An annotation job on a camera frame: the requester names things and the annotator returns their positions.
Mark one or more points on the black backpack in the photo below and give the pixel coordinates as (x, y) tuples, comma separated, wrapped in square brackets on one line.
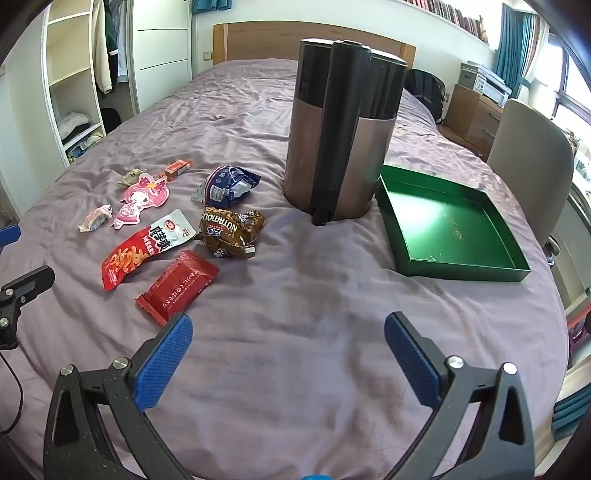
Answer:
[(425, 92)]

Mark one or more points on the dark jacket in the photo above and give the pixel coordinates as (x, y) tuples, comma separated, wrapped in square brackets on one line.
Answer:
[(111, 32)]

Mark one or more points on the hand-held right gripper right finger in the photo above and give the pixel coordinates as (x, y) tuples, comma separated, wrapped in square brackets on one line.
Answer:
[(411, 364)]

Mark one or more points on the black bag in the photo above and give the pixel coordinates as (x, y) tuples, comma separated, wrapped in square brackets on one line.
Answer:
[(111, 121)]

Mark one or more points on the pink and white twisted candy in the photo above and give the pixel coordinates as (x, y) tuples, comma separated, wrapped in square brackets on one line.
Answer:
[(94, 219)]

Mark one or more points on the small beige snack packet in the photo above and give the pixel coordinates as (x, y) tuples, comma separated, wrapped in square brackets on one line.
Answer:
[(130, 177)]

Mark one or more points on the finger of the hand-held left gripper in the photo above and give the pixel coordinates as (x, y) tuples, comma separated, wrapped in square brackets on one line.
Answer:
[(7, 236), (27, 282)]

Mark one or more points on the wooden headboard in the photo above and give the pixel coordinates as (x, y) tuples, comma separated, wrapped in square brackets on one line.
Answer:
[(258, 41)]

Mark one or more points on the short teal curtain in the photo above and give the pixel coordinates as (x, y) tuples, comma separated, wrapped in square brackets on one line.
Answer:
[(212, 5)]

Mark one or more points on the cream jacket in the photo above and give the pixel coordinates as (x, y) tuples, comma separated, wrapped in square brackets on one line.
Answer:
[(99, 46)]

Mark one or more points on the white wardrobe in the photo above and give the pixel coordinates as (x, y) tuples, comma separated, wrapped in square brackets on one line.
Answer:
[(78, 60)]

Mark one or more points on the bed with lilac sheet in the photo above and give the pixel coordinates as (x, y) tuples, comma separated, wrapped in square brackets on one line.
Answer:
[(300, 300)]

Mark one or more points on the row of books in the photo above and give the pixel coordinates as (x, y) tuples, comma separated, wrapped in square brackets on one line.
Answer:
[(457, 16)]

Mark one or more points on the blue and white snack packet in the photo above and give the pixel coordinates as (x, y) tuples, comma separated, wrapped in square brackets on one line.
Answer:
[(226, 184)]

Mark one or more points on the green tray box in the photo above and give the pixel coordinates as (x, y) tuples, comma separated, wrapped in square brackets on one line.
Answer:
[(443, 230)]

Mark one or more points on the wooden dresser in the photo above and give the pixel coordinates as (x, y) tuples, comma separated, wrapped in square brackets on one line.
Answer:
[(466, 115)]

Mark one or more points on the bronze and black cylinder appliance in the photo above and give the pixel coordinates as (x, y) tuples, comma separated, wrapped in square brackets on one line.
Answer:
[(323, 161)]

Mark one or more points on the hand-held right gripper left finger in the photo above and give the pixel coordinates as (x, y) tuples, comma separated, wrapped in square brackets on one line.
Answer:
[(166, 360)]

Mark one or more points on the pink character candy bag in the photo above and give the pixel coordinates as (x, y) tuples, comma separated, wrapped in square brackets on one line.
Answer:
[(143, 194)]

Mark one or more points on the teal window curtain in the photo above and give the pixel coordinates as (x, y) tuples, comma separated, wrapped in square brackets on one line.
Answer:
[(512, 41)]

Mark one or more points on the small red candy packet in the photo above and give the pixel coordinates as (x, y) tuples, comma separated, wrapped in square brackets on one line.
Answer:
[(178, 168)]

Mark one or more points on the dark red packet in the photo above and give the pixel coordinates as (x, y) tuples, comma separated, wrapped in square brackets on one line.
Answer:
[(178, 286)]

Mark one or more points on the brown bread packet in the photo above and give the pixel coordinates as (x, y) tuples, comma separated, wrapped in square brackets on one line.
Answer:
[(231, 228)]

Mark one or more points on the folded clothes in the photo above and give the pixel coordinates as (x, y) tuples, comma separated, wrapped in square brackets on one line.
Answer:
[(76, 127)]

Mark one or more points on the red and white snack packet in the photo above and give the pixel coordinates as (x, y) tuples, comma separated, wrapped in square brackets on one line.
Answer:
[(134, 258)]

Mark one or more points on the grey printer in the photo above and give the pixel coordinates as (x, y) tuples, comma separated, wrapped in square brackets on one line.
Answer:
[(489, 87)]

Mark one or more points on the beige chair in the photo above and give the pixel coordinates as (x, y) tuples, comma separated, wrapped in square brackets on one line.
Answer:
[(531, 161)]

